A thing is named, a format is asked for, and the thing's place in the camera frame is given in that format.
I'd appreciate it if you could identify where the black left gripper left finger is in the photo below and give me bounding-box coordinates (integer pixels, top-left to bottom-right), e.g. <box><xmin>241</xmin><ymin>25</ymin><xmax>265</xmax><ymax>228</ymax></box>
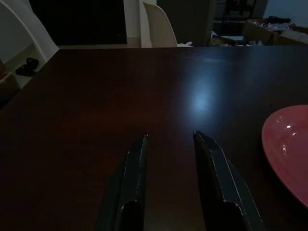
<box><xmin>95</xmin><ymin>133</ymin><xmax>149</xmax><ymax>231</ymax></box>

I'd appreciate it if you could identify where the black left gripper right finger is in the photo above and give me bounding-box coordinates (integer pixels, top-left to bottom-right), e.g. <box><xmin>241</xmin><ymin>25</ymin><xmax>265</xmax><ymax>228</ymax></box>
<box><xmin>193</xmin><ymin>130</ymin><xmax>267</xmax><ymax>231</ymax></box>

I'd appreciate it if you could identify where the pink plate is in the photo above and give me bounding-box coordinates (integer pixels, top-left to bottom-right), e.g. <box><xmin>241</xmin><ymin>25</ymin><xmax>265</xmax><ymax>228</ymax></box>
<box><xmin>261</xmin><ymin>104</ymin><xmax>308</xmax><ymax>208</ymax></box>

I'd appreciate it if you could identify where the small open cardboard box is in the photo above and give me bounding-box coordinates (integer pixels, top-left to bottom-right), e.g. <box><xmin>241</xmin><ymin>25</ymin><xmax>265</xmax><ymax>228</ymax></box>
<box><xmin>208</xmin><ymin>34</ymin><xmax>239</xmax><ymax>47</ymax></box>

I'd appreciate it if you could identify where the white plastic chair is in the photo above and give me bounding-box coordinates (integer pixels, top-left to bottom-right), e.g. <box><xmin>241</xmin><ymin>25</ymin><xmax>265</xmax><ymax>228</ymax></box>
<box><xmin>141</xmin><ymin>1</ymin><xmax>178</xmax><ymax>48</ymax></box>

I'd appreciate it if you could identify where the large cardboard box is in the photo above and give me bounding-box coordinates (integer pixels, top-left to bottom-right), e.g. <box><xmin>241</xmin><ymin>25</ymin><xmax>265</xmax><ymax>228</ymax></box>
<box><xmin>242</xmin><ymin>18</ymin><xmax>308</xmax><ymax>47</ymax></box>

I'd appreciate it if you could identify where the pile of clothes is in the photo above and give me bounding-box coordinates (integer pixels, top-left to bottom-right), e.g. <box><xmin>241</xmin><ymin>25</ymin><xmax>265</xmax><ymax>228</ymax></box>
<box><xmin>261</xmin><ymin>15</ymin><xmax>298</xmax><ymax>31</ymax></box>

